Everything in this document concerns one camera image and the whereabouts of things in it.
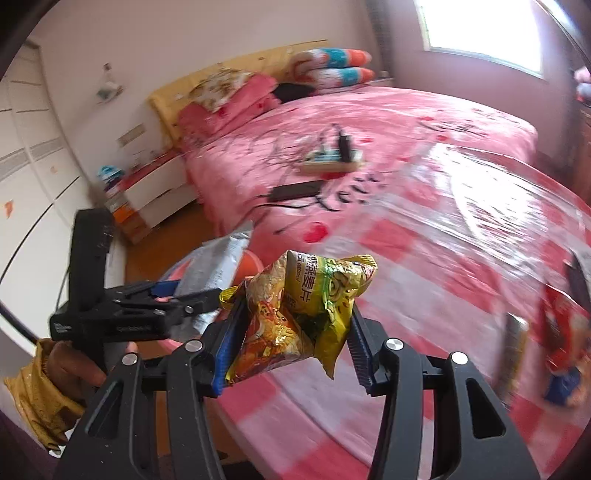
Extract red instant drink packet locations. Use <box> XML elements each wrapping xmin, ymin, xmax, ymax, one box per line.
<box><xmin>540</xmin><ymin>281</ymin><xmax>591</xmax><ymax>370</ymax></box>

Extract pink pillow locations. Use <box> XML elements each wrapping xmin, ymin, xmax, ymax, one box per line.
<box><xmin>178</xmin><ymin>74</ymin><xmax>280</xmax><ymax>139</ymax></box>

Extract dark yellow packet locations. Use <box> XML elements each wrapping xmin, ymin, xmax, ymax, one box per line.
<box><xmin>503</xmin><ymin>313</ymin><xmax>531</xmax><ymax>409</ymax></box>

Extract window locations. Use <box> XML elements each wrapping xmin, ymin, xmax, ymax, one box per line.
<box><xmin>413</xmin><ymin>0</ymin><xmax>546</xmax><ymax>79</ymax></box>

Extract grey curtain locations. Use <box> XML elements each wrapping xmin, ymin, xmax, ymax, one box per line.
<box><xmin>365</xmin><ymin>0</ymin><xmax>393</xmax><ymax>79</ymax></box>

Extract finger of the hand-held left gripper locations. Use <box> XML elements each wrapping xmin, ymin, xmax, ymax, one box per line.
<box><xmin>152</xmin><ymin>287</ymin><xmax>221</xmax><ymax>324</ymax></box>
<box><xmin>104</xmin><ymin>279</ymin><xmax>182</xmax><ymax>303</ymax></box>

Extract black cloth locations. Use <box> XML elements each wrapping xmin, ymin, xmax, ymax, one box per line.
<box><xmin>272</xmin><ymin>82</ymin><xmax>319</xmax><ymax>102</ymax></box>

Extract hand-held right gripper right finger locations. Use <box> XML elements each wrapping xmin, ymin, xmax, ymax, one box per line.
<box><xmin>347</xmin><ymin>305</ymin><xmax>541</xmax><ymax>480</ymax></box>

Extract white power strip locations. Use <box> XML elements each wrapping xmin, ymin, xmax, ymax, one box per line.
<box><xmin>300</xmin><ymin>148</ymin><xmax>368</xmax><ymax>175</ymax></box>

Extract yellow headboard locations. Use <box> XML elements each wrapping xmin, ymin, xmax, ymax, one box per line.
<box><xmin>148</xmin><ymin>39</ymin><xmax>331</xmax><ymax>144</ymax></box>

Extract orange bin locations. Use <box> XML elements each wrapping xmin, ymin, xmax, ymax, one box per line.
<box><xmin>233</xmin><ymin>249</ymin><xmax>266</xmax><ymax>289</ymax></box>

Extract white wardrobe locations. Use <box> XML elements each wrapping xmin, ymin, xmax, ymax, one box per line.
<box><xmin>0</xmin><ymin>41</ymin><xmax>116</xmax><ymax>319</ymax></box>

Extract blue packet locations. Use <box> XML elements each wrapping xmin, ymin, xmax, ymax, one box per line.
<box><xmin>544</xmin><ymin>364</ymin><xmax>583</xmax><ymax>408</ymax></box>

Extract black charging cable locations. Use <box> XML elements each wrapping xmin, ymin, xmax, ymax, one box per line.
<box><xmin>256</xmin><ymin>124</ymin><xmax>343</xmax><ymax>208</ymax></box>

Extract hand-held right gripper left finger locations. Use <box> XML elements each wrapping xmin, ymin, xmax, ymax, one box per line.
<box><xmin>55</xmin><ymin>295</ymin><xmax>247</xmax><ymax>480</ymax></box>

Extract silver foil bag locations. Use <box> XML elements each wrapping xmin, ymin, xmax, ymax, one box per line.
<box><xmin>161</xmin><ymin>230</ymin><xmax>254</xmax><ymax>340</ymax></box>

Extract person's left forearm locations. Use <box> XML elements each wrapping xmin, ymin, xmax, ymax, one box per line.
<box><xmin>4</xmin><ymin>339</ymin><xmax>88</xmax><ymax>450</ymax></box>

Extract stacked cardboard boxes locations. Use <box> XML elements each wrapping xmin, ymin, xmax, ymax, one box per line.
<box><xmin>104</xmin><ymin>185</ymin><xmax>151</xmax><ymax>245</ymax></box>

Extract bed with pink sheet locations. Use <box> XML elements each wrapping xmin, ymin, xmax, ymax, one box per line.
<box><xmin>178</xmin><ymin>80</ymin><xmax>541</xmax><ymax>287</ymax></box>

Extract yellow snack bag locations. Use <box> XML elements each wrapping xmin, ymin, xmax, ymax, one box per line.
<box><xmin>219</xmin><ymin>249</ymin><xmax>378</xmax><ymax>386</ymax></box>

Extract wall hanging ornament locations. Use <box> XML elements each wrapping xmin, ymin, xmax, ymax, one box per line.
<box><xmin>95</xmin><ymin>62</ymin><xmax>125</xmax><ymax>104</ymax></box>

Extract white nightstand red top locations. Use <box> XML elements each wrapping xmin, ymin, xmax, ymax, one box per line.
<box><xmin>105</xmin><ymin>152</ymin><xmax>199</xmax><ymax>232</ymax></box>

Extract floral pillow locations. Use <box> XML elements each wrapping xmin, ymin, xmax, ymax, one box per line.
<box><xmin>194</xmin><ymin>68</ymin><xmax>254</xmax><ymax>112</ymax></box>

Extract person's left hand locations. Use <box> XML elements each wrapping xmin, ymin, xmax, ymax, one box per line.
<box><xmin>44</xmin><ymin>339</ymin><xmax>139</xmax><ymax>388</ymax></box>

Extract black power bank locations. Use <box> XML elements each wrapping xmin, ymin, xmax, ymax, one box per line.
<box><xmin>270</xmin><ymin>180</ymin><xmax>324</xmax><ymax>201</ymax></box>

